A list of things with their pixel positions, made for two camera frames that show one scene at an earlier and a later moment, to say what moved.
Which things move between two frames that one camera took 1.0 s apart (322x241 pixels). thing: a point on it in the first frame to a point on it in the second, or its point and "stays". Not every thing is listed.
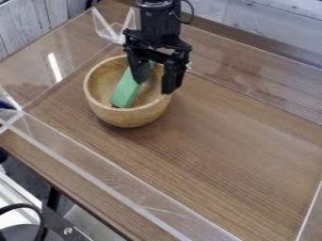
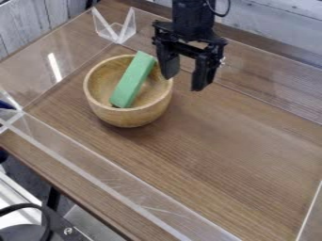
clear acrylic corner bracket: x=114 y=31 stays
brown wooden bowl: x=150 y=104 stays
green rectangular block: x=127 y=88 stays
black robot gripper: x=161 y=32 to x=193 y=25
